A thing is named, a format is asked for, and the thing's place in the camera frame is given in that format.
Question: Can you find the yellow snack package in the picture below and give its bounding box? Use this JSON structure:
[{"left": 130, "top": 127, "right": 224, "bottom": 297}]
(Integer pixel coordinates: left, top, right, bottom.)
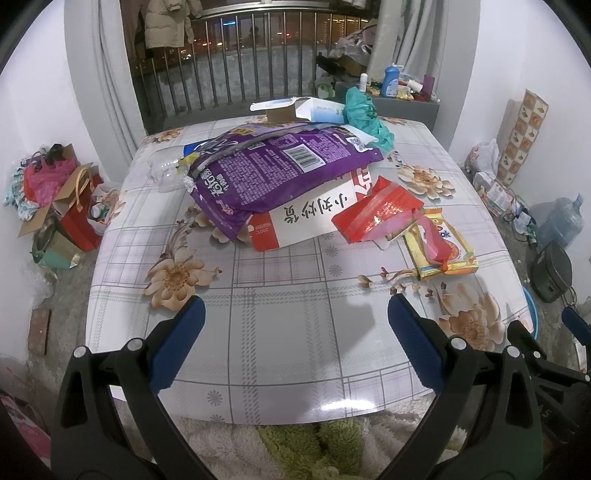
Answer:
[{"left": 404, "top": 208, "right": 479, "bottom": 280}]

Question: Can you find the red plastic wrapper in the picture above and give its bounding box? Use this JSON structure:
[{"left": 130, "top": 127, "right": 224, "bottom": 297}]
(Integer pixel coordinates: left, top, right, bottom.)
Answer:
[{"left": 332, "top": 176, "right": 424, "bottom": 244}]

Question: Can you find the red and white carton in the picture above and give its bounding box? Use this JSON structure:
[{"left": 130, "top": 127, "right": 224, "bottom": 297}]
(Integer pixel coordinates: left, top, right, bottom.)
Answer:
[{"left": 247, "top": 167, "right": 373, "bottom": 252}]

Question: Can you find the teal plastic bag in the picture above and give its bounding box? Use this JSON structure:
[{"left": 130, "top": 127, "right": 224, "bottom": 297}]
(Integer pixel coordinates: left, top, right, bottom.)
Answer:
[{"left": 344, "top": 87, "right": 394, "bottom": 155}]

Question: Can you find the purple snack bag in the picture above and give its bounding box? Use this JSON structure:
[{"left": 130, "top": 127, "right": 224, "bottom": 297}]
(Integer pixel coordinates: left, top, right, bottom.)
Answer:
[{"left": 186, "top": 123, "right": 384, "bottom": 240}]

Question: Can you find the white cardboard box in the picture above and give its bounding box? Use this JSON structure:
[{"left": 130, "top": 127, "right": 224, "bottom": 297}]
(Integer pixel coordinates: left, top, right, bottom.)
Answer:
[{"left": 249, "top": 97, "right": 346, "bottom": 124}]

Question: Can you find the clear Pepsi bottle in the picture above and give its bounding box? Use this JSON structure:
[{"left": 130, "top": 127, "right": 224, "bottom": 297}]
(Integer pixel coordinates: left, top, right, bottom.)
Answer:
[{"left": 148, "top": 142, "right": 219, "bottom": 193}]

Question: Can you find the blue plastic basin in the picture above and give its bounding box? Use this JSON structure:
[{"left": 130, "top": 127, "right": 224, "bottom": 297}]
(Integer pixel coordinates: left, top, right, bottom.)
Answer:
[{"left": 523, "top": 287, "right": 539, "bottom": 339}]

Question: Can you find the black electric heater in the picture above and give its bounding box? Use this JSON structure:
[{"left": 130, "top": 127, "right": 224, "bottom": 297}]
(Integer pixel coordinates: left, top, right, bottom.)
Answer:
[{"left": 530, "top": 241, "right": 572, "bottom": 303}]

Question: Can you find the blue water jug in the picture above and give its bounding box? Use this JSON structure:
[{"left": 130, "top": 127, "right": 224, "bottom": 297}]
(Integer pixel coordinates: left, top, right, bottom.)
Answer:
[{"left": 537, "top": 194, "right": 585, "bottom": 250}]

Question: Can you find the red brick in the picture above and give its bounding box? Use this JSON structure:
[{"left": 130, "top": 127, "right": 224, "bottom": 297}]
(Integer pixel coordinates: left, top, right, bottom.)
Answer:
[{"left": 27, "top": 307, "right": 51, "bottom": 356}]

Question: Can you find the green fuzzy blanket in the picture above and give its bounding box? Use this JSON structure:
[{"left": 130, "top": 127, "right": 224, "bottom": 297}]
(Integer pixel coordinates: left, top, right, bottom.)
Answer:
[{"left": 256, "top": 418, "right": 363, "bottom": 479}]

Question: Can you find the white plastic bag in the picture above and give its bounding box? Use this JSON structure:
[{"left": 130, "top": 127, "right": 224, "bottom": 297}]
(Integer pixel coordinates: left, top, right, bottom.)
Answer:
[{"left": 464, "top": 138, "right": 500, "bottom": 178}]

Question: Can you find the teal gold gift bag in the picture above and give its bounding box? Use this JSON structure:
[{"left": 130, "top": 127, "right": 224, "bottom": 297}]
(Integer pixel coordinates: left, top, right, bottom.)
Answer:
[{"left": 31, "top": 217, "right": 83, "bottom": 270}]

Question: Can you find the red gift bag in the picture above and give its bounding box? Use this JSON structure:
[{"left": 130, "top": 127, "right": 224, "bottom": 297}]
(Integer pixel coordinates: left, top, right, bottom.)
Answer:
[{"left": 53, "top": 164, "right": 100, "bottom": 252}]

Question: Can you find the patterned tall carton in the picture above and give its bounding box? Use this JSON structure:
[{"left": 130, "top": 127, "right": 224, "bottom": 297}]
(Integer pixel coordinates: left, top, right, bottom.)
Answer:
[{"left": 497, "top": 89, "right": 549, "bottom": 187}]

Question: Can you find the brown cardboard box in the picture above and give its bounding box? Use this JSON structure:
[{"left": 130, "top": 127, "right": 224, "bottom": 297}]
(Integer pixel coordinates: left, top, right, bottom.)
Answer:
[{"left": 18, "top": 144, "right": 95, "bottom": 237}]

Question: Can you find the grey cabinet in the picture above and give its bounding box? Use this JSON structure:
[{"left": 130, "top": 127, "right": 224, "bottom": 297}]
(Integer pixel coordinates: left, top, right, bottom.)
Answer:
[{"left": 334, "top": 81, "right": 441, "bottom": 132}]

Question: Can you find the pink clothing bundle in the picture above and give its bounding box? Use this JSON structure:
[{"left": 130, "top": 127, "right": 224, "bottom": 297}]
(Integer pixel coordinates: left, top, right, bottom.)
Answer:
[{"left": 23, "top": 152, "right": 78, "bottom": 207}]

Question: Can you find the purple cup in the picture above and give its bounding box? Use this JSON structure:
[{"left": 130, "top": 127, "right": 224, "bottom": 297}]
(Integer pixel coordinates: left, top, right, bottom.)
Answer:
[{"left": 422, "top": 75, "right": 435, "bottom": 100}]

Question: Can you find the blue detergent bottle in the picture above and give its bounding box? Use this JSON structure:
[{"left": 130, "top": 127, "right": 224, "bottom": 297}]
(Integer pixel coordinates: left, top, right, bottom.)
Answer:
[{"left": 381, "top": 63, "right": 400, "bottom": 98}]

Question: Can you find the white spray bottle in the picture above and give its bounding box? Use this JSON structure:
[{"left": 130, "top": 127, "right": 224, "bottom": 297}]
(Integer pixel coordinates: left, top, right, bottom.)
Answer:
[{"left": 359, "top": 73, "right": 369, "bottom": 93}]

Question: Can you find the grey left curtain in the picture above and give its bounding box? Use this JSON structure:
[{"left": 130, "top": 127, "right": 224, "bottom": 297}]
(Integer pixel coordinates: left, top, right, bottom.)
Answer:
[{"left": 92, "top": 1, "right": 146, "bottom": 165}]

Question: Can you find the grey curtain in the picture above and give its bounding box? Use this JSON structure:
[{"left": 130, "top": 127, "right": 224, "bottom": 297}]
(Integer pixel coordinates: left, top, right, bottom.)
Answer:
[
  {"left": 92, "top": 1, "right": 146, "bottom": 165},
  {"left": 367, "top": 0, "right": 450, "bottom": 82}
]

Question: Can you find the grey right curtain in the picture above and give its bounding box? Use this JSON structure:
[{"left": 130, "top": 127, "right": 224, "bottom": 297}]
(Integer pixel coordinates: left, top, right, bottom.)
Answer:
[{"left": 367, "top": 0, "right": 450, "bottom": 82}]

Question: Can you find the metal balcony railing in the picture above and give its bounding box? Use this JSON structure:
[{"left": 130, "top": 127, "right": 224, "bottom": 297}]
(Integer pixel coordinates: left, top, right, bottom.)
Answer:
[{"left": 120, "top": 6, "right": 376, "bottom": 133}]

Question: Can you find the beige hanging coat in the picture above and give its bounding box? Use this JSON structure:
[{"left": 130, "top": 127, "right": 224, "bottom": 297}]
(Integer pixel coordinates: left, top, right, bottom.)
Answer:
[{"left": 144, "top": 0, "right": 202, "bottom": 49}]

